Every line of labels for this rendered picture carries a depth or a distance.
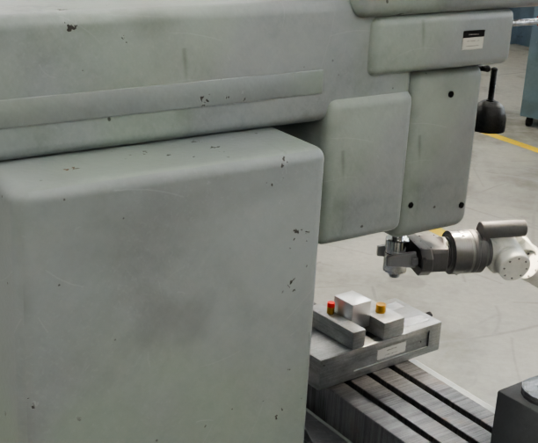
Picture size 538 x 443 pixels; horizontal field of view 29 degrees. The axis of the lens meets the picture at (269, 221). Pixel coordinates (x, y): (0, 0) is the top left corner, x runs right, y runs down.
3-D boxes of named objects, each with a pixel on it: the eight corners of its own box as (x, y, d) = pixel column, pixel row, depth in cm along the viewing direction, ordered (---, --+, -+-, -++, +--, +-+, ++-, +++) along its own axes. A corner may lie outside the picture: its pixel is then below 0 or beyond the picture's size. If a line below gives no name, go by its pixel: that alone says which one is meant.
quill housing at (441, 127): (399, 196, 219) (415, 42, 208) (470, 227, 203) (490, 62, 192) (326, 209, 209) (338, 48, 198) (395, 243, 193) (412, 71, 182)
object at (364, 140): (321, 192, 209) (330, 62, 200) (403, 231, 191) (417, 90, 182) (241, 206, 199) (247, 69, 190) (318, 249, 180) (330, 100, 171)
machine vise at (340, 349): (392, 324, 245) (396, 280, 242) (439, 350, 234) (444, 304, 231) (272, 361, 225) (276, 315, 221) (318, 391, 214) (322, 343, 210)
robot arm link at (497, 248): (454, 255, 218) (504, 252, 221) (472, 287, 210) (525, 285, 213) (465, 210, 212) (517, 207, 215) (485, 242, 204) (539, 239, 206)
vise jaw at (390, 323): (356, 308, 236) (358, 292, 235) (403, 333, 225) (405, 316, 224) (336, 314, 232) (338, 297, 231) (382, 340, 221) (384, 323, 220)
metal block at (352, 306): (350, 315, 229) (352, 290, 227) (369, 325, 224) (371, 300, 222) (331, 321, 226) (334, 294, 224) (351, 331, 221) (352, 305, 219)
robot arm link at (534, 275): (471, 237, 218) (513, 262, 225) (487, 264, 211) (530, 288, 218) (493, 215, 216) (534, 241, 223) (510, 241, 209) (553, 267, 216)
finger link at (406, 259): (386, 252, 206) (416, 250, 207) (384, 267, 207) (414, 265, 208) (388, 255, 204) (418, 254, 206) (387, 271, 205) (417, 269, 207)
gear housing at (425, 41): (421, 39, 212) (426, -11, 208) (511, 63, 193) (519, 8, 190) (285, 50, 193) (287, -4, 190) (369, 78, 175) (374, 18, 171)
